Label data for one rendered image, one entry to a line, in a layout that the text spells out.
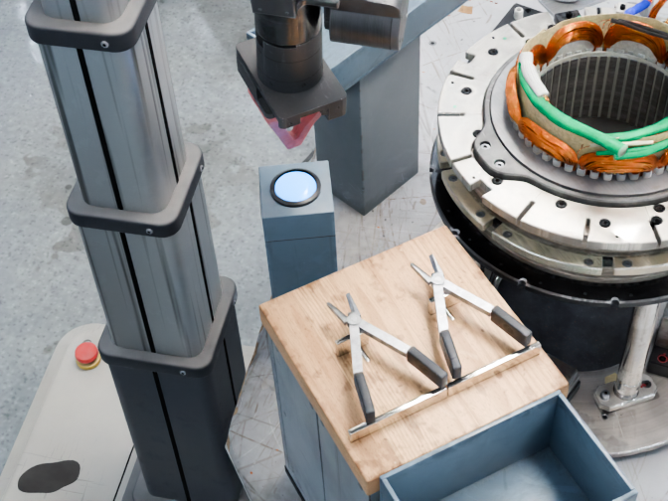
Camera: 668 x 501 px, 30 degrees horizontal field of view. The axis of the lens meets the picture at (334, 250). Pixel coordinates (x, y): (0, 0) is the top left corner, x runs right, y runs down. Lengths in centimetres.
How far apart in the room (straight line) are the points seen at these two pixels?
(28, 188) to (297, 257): 155
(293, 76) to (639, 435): 54
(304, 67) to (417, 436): 32
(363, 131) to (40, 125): 154
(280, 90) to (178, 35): 196
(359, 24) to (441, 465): 36
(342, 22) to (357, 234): 54
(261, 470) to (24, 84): 180
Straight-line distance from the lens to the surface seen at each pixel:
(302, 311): 108
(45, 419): 205
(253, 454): 134
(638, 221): 112
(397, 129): 149
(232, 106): 283
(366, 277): 110
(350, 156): 147
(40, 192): 273
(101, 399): 205
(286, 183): 122
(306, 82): 108
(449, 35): 177
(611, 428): 134
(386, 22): 101
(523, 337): 104
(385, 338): 103
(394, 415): 101
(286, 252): 124
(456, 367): 101
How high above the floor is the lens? 192
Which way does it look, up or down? 50 degrees down
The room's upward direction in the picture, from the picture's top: 4 degrees counter-clockwise
